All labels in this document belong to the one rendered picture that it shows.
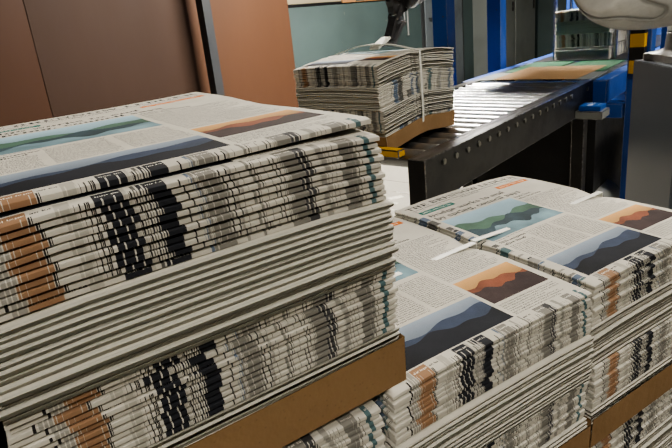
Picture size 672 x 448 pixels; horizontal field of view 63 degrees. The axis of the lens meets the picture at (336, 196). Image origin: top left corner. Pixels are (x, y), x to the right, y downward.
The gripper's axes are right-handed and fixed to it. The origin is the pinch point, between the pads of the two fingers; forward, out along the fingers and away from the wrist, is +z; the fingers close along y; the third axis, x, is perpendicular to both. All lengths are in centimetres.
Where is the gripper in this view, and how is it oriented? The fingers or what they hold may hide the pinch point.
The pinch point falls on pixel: (369, 22)
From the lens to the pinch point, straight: 158.5
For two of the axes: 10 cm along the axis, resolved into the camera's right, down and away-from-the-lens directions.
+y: 3.0, 8.0, 5.1
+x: -7.7, -1.2, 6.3
